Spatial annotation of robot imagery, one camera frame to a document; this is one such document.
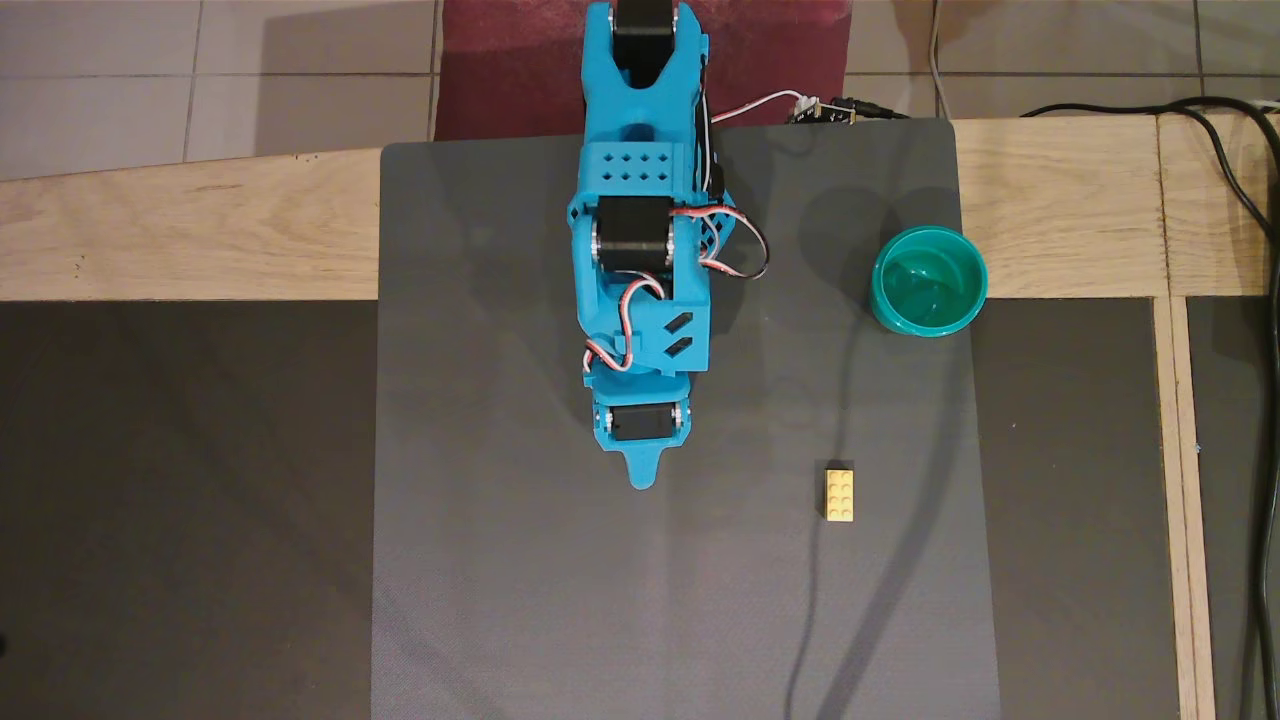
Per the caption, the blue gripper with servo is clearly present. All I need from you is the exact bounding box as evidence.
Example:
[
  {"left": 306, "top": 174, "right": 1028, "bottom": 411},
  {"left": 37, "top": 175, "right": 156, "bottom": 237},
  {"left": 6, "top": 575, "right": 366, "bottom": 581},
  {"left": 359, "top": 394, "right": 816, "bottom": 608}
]
[{"left": 587, "top": 376, "right": 694, "bottom": 492}]

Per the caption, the cream lego brick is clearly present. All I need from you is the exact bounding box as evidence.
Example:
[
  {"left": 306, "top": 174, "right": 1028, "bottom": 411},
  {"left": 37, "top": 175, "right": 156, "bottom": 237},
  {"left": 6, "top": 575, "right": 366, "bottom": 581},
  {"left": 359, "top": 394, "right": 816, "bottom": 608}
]
[{"left": 824, "top": 465, "right": 857, "bottom": 523}]

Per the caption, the grey rubber mat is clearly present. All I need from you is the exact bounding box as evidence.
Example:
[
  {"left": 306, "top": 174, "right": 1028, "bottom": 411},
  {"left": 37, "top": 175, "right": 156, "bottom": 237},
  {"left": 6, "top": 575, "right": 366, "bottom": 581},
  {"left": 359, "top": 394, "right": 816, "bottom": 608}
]
[{"left": 370, "top": 118, "right": 1003, "bottom": 720}]

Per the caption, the green plastic cup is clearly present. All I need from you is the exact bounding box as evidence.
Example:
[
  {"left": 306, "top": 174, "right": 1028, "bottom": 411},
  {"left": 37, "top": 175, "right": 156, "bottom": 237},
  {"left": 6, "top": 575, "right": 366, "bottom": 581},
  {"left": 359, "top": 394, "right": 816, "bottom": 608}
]
[{"left": 870, "top": 226, "right": 990, "bottom": 339}]

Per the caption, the small controller circuit board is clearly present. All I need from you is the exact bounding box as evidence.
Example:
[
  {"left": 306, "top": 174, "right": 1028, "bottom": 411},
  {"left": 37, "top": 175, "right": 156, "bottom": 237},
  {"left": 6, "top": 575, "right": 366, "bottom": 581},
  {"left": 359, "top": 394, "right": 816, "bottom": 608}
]
[{"left": 785, "top": 95, "right": 854, "bottom": 126}]

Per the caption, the maroon padded chair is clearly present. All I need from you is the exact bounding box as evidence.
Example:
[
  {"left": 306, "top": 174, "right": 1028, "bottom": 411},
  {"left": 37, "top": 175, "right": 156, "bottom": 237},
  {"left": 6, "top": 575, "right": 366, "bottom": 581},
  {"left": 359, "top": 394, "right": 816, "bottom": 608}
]
[{"left": 433, "top": 0, "right": 853, "bottom": 142}]

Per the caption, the white servo lead wire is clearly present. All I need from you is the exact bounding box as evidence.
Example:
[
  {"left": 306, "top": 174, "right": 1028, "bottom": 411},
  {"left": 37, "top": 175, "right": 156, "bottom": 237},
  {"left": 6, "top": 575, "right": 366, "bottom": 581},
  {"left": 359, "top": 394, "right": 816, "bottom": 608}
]
[{"left": 711, "top": 90, "right": 807, "bottom": 126}]

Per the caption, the thin white cable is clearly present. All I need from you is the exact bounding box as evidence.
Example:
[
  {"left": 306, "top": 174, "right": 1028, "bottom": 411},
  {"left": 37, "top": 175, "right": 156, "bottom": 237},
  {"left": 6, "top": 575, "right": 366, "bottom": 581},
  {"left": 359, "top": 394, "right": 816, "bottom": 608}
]
[{"left": 928, "top": 0, "right": 947, "bottom": 119}]

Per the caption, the long black cable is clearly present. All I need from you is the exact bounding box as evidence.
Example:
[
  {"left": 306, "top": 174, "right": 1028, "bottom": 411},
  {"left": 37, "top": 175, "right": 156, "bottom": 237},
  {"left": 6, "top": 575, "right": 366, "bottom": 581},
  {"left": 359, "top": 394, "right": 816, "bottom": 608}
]
[{"left": 1020, "top": 95, "right": 1280, "bottom": 720}]

